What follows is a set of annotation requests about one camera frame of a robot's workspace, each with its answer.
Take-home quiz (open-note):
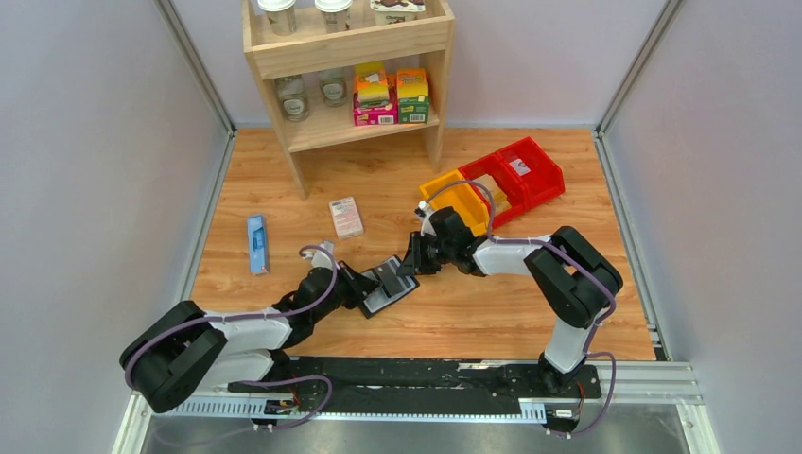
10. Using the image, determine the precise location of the aluminium frame rail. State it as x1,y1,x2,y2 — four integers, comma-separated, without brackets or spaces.
113,359,703,454

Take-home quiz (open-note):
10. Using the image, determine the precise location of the green orange snack box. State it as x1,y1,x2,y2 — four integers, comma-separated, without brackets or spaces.
396,68,430,124

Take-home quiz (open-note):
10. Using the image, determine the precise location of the tan card in bin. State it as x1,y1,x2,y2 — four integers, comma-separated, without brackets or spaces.
475,174,511,215

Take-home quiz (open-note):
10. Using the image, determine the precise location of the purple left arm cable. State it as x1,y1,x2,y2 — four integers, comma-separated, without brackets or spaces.
123,244,340,433

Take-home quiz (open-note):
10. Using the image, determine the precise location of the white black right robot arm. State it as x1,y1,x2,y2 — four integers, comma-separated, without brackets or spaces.
397,207,623,375

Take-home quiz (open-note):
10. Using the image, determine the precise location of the glass jar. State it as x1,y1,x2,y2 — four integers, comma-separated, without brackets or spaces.
317,68,347,107
274,75,309,122

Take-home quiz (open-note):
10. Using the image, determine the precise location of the pink white card box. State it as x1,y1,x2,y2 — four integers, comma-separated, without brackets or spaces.
328,197,364,239

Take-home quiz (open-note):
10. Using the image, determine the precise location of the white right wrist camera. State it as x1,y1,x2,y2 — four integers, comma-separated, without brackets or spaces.
414,200,436,236

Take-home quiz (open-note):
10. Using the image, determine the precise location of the wooden two-tier shelf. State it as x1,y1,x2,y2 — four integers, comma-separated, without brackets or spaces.
241,1,457,199

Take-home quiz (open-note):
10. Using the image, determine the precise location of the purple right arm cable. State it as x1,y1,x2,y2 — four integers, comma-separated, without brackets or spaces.
425,180,619,439

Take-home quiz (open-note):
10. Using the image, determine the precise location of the chocolate pudding tub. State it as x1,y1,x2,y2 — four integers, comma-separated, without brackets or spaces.
370,0,426,26

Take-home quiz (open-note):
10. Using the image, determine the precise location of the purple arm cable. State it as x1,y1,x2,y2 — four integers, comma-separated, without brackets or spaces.
425,180,619,439
123,244,340,433

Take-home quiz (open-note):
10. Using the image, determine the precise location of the black leather card holder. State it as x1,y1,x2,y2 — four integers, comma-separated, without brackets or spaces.
358,255,420,319

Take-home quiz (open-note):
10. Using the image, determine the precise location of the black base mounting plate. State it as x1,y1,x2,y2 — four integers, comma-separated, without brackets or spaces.
267,357,602,415

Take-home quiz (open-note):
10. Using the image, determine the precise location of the pink orange snack box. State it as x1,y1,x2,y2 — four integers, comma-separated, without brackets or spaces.
353,61,398,127

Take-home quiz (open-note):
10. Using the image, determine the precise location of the red plastic bin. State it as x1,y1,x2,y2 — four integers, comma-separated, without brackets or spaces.
458,153,532,228
494,137,566,209

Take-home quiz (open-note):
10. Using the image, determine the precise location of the dark credit card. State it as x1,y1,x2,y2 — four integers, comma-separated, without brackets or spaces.
374,263,406,298

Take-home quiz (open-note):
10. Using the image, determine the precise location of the white card in bin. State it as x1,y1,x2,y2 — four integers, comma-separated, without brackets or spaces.
508,158,531,176

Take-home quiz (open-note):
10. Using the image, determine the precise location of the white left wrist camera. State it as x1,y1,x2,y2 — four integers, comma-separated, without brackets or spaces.
312,240,336,268

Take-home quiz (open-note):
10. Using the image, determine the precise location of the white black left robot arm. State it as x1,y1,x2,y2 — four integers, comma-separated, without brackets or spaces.
119,262,381,413

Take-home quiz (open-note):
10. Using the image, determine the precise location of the white lidded cup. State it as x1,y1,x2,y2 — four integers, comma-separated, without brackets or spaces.
314,0,353,33
257,0,297,36

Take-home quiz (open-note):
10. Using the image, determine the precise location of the glass jar right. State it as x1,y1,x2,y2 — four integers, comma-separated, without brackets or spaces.
317,68,347,107

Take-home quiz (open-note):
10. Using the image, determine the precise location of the red plastic bin middle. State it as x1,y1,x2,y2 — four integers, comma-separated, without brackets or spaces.
458,153,532,228

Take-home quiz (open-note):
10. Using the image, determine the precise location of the blue toothpaste box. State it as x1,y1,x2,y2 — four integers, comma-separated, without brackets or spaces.
247,215,270,276

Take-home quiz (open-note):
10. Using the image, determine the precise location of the glass jar left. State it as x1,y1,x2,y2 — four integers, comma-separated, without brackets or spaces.
274,75,309,122

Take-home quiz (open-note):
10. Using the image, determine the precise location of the red plastic bin far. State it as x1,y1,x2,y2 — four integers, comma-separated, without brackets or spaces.
494,137,566,209

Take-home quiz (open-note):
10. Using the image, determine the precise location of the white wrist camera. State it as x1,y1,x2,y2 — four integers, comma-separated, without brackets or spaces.
414,200,436,236
312,240,336,268

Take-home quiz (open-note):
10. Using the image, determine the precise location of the white lidded cup left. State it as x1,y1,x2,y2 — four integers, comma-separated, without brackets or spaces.
257,0,297,36

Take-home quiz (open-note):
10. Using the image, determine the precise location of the yellow plastic bin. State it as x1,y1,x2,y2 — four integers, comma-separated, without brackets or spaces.
419,170,489,236

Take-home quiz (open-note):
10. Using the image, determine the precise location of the white lidded cup middle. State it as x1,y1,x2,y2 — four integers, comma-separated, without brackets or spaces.
314,0,353,33

